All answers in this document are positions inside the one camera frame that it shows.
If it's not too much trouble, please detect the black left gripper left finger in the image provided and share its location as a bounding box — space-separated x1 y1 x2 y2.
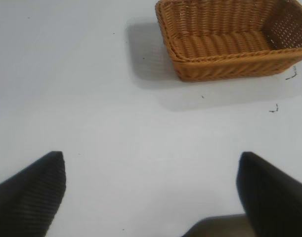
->
0 151 67 237

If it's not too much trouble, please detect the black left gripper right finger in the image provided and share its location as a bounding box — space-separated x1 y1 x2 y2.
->
236 151 302 237

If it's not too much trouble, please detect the brown woven wicker basket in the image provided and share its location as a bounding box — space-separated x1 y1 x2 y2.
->
155 0 302 82

